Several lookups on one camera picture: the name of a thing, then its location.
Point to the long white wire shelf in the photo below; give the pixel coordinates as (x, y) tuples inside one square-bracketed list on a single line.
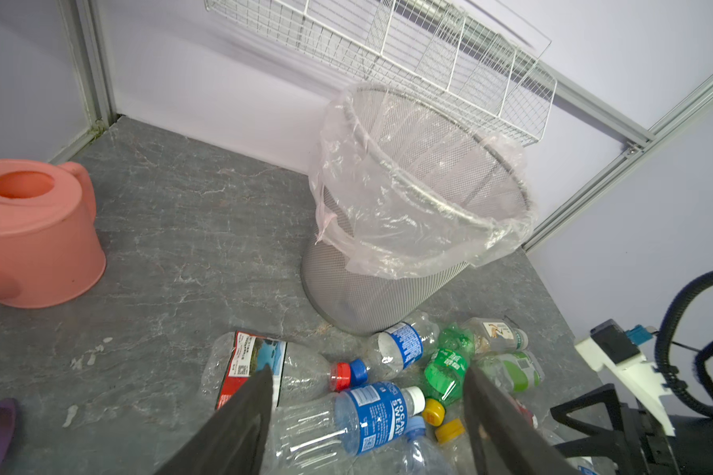
[(433, 49)]

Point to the lime green label bottle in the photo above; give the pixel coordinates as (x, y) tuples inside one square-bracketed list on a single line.
[(514, 372)]

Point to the green Sprite bottle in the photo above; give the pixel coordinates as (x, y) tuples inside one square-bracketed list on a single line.
[(445, 372)]

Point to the small crushed blue bottle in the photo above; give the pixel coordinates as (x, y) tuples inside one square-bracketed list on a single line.
[(387, 354)]

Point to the Pocari Sweat bottle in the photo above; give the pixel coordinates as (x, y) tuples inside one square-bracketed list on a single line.
[(326, 435)]

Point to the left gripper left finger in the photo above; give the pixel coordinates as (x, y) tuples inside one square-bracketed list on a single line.
[(233, 440)]

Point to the blue cartoon label water bottle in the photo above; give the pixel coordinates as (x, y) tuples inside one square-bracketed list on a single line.
[(419, 455)]

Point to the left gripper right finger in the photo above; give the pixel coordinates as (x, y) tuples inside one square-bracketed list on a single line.
[(489, 415)]

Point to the pink watering can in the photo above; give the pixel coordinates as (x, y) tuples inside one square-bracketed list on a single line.
[(49, 249)]

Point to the red label clear bottle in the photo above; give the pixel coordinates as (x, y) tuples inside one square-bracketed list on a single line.
[(299, 374)]

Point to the bird label tea bottle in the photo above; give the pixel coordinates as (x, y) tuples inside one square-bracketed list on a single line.
[(495, 336)]

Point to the yellow bottle cap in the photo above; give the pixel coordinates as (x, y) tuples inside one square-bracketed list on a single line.
[(450, 431)]

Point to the small red cap bottle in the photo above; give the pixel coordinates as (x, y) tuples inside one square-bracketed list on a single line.
[(526, 413)]

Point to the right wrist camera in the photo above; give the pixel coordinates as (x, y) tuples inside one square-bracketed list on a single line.
[(609, 347)]

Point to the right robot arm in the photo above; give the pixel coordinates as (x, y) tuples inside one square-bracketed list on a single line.
[(657, 348)]

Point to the grey mesh waste bin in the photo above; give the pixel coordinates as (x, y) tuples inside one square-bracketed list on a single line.
[(416, 225)]

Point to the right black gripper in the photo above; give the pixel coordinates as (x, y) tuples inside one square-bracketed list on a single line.
[(601, 420)]

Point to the clear plastic bin liner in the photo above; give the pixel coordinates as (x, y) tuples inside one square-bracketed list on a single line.
[(404, 202)]

